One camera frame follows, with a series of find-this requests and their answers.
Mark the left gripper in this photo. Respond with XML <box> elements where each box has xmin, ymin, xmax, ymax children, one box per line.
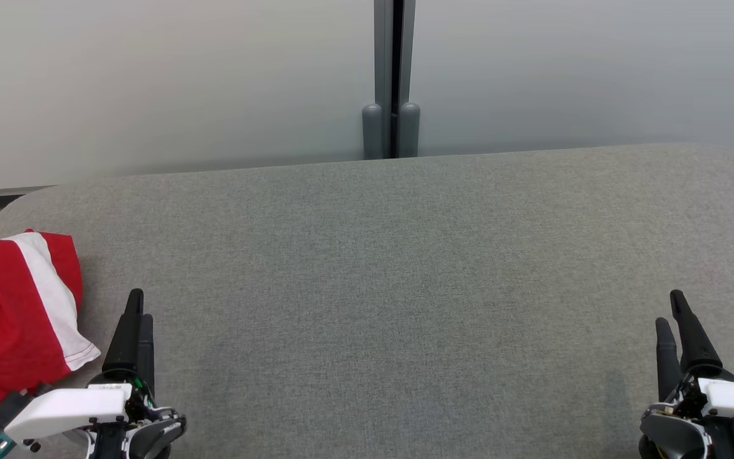
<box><xmin>85</xmin><ymin>289</ymin><xmax>187</xmax><ymax>459</ymax></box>

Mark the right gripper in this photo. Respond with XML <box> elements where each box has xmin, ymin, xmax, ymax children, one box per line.
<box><xmin>638</xmin><ymin>289</ymin><xmax>734</xmax><ymax>459</ymax></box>

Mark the grey partition post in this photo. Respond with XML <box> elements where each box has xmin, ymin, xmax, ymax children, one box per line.
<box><xmin>396</xmin><ymin>0</ymin><xmax>421</xmax><ymax>159</ymax></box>
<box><xmin>362</xmin><ymin>0</ymin><xmax>396</xmax><ymax>160</ymax></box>

